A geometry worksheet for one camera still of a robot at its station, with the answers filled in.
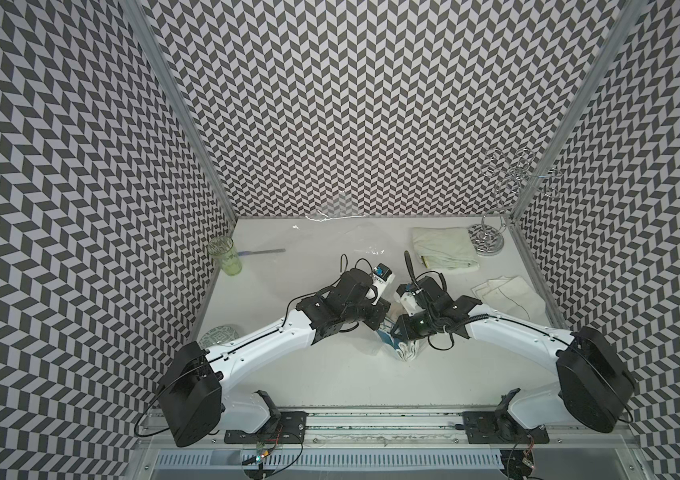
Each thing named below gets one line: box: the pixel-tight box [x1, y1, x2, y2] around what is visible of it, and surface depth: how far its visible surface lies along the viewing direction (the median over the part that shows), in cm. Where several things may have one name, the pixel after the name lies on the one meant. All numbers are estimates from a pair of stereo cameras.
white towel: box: [470, 275, 549, 326], surface depth 97 cm
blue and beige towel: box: [376, 316, 419, 361], surface depth 79 cm
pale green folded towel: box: [411, 227, 479, 273], surface depth 105 cm
